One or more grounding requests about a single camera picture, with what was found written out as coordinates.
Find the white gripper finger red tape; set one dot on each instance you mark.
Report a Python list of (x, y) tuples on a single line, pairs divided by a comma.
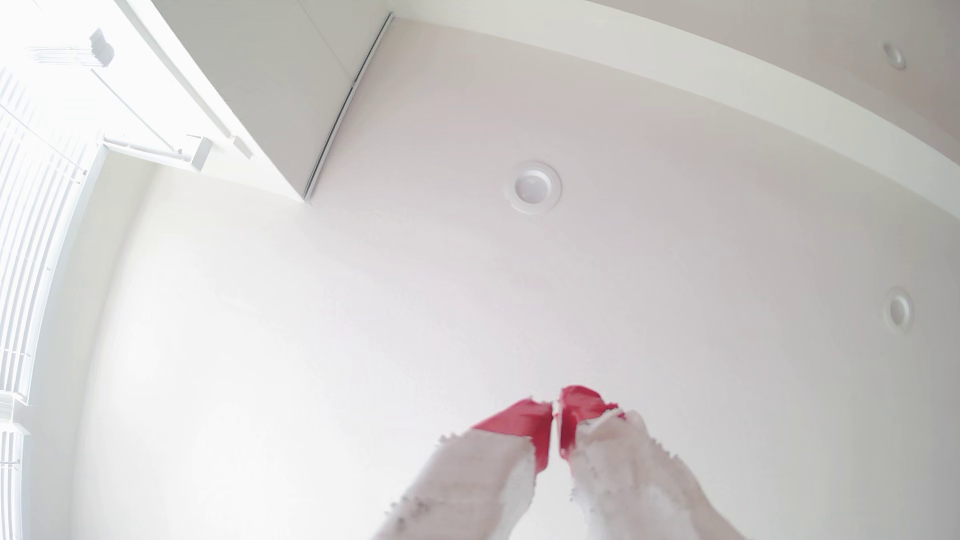
[(480, 480), (630, 480)]

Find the white curtain rod bracket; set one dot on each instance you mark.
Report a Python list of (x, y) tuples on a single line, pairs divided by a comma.
[(161, 152)]

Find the white cabinet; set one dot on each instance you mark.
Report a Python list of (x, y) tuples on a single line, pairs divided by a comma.
[(285, 75)]

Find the white window blinds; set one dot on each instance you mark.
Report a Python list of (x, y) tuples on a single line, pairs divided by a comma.
[(30, 225)]

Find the round recessed ceiling light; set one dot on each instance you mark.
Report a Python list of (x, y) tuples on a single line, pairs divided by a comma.
[(894, 55), (533, 187), (898, 310)]

